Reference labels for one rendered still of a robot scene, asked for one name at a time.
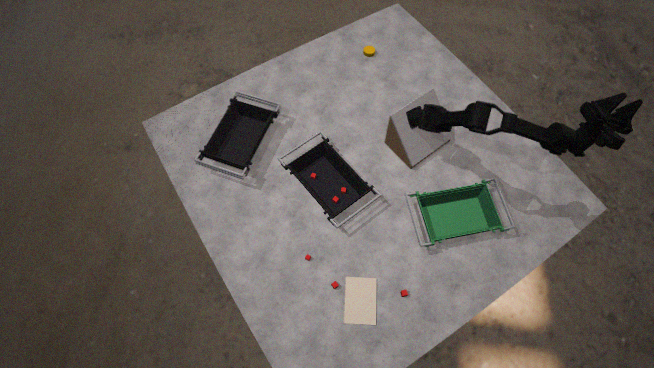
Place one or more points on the beige flat panel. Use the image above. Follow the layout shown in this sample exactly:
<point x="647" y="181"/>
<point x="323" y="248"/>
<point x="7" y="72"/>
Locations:
<point x="360" y="301"/>

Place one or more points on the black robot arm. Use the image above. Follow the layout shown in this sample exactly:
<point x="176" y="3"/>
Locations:
<point x="557" y="138"/>

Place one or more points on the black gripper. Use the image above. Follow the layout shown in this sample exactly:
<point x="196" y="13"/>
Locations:
<point x="599" y="112"/>

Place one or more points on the small yellow disc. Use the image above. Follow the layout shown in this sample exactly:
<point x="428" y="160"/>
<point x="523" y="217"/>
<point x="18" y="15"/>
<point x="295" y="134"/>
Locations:
<point x="368" y="51"/>

